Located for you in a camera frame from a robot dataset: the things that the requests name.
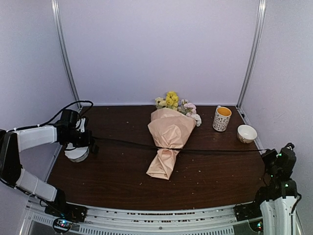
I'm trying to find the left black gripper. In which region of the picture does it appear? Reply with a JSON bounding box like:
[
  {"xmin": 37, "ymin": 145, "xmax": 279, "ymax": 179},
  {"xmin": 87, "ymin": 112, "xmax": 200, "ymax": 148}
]
[{"xmin": 64, "ymin": 129, "xmax": 94, "ymax": 148}]

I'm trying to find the black ribbon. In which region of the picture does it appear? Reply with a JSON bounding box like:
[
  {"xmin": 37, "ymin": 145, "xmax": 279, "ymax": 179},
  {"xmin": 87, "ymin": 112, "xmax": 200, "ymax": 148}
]
[{"xmin": 93, "ymin": 137, "xmax": 269, "ymax": 153}]

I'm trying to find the pale yellow fake flower stem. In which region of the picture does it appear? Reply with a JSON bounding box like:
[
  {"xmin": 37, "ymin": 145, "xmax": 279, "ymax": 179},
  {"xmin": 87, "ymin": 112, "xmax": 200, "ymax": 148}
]
[{"xmin": 155, "ymin": 97, "xmax": 167, "ymax": 109}]

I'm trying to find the pink and green wrapping paper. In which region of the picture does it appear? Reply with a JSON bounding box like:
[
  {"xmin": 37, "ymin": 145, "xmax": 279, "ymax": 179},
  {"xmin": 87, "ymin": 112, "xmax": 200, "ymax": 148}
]
[{"xmin": 146, "ymin": 108, "xmax": 196, "ymax": 180}]

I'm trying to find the pink fake flower stem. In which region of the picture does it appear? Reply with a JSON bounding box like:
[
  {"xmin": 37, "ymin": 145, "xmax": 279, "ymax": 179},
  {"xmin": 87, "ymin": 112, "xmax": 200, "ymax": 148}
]
[{"xmin": 178, "ymin": 99, "xmax": 202, "ymax": 127}]

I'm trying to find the bright yellow fake flower stem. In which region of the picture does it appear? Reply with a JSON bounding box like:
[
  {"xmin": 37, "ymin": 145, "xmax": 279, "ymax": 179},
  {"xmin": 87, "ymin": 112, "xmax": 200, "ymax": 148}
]
[{"xmin": 165, "ymin": 91, "xmax": 179, "ymax": 111}]

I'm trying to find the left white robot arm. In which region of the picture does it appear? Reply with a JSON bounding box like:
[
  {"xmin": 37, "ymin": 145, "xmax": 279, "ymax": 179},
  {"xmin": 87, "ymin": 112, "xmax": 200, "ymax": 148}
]
[{"xmin": 0, "ymin": 109, "xmax": 99, "ymax": 217}]

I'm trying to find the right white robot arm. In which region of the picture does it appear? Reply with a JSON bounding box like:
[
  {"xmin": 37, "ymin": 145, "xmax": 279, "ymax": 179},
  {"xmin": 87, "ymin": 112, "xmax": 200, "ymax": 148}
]
[{"xmin": 250, "ymin": 142, "xmax": 302, "ymax": 235}]

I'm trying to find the white scalloped bowl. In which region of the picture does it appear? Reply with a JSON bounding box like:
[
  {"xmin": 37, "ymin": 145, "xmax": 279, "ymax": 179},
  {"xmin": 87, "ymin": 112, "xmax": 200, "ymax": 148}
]
[{"xmin": 64, "ymin": 143, "xmax": 89, "ymax": 163}]

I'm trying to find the small white patterned bowl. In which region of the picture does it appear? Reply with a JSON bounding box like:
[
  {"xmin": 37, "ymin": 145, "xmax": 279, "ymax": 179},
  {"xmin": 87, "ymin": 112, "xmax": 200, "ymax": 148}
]
[{"xmin": 237, "ymin": 124, "xmax": 257, "ymax": 144}]

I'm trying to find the patterned mug with yellow inside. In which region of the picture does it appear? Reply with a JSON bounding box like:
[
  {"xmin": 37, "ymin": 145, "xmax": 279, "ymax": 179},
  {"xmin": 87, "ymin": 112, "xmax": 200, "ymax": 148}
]
[{"xmin": 212, "ymin": 106, "xmax": 232, "ymax": 132}]

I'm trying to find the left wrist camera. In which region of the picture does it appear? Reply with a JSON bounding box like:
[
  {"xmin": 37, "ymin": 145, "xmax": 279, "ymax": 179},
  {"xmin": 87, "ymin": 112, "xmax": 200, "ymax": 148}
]
[{"xmin": 75, "ymin": 117, "xmax": 88, "ymax": 133}]

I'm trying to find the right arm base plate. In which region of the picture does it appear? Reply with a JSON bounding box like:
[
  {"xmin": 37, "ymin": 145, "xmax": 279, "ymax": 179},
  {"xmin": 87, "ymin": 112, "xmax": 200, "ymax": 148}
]
[{"xmin": 234, "ymin": 203, "xmax": 262, "ymax": 221}]

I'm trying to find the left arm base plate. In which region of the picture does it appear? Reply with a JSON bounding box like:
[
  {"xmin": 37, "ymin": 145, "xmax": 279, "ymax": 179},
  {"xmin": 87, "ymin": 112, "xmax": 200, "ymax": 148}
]
[{"xmin": 45, "ymin": 204, "xmax": 88, "ymax": 223}]

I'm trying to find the front aluminium rail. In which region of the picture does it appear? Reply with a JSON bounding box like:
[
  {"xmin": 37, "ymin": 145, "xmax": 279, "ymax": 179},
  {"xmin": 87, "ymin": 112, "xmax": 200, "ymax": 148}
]
[{"xmin": 17, "ymin": 197, "xmax": 265, "ymax": 235}]

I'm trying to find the left aluminium frame post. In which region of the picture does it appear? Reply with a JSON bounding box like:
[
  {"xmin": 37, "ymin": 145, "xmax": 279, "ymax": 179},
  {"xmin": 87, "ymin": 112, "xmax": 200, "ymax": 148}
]
[{"xmin": 51, "ymin": 0, "xmax": 79, "ymax": 101}]

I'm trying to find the aluminium frame post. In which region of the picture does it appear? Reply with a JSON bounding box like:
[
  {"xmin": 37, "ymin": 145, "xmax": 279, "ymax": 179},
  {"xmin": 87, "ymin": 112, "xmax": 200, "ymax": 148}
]
[
  {"xmin": 51, "ymin": 0, "xmax": 79, "ymax": 101},
  {"xmin": 236, "ymin": 0, "xmax": 267, "ymax": 110}
]

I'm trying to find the right aluminium frame post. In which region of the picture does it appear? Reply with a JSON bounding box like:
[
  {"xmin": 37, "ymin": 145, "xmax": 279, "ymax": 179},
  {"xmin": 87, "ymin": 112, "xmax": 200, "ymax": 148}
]
[{"xmin": 236, "ymin": 0, "xmax": 267, "ymax": 110}]

